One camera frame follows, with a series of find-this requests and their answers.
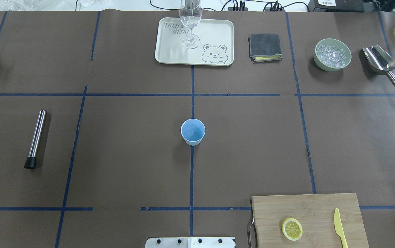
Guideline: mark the steel muddler black tip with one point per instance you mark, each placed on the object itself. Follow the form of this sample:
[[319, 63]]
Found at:
[[31, 159]]

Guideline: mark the grey folded cloth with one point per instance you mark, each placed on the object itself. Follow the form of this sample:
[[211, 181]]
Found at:
[[265, 47]]

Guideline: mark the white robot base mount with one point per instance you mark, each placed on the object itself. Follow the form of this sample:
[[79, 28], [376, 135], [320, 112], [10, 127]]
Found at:
[[190, 242]]

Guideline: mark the yellow plastic knife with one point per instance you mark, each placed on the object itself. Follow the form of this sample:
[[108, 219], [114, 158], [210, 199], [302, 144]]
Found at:
[[339, 228]]

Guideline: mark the black power strip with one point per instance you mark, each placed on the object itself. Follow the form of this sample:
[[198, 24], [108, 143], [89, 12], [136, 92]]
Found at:
[[237, 6]]

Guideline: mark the clear wine glass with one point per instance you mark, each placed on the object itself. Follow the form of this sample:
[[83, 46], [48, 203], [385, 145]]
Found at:
[[190, 13]]

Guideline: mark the yellow lemon half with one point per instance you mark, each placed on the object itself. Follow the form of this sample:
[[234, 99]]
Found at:
[[292, 229]]

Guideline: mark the cream bear serving tray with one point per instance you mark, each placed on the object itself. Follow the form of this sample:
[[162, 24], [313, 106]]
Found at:
[[216, 46]]

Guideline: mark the steel ice scoop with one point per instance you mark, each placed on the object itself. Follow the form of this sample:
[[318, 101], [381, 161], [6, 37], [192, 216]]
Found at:
[[380, 61]]

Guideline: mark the green bowl of ice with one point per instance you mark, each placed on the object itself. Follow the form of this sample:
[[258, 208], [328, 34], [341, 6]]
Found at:
[[331, 55]]

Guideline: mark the wooden cutting board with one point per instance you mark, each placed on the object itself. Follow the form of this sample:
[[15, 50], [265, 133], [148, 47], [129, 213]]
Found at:
[[315, 212]]

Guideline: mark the light blue paper cup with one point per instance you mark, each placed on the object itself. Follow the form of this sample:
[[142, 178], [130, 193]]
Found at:
[[192, 131]]

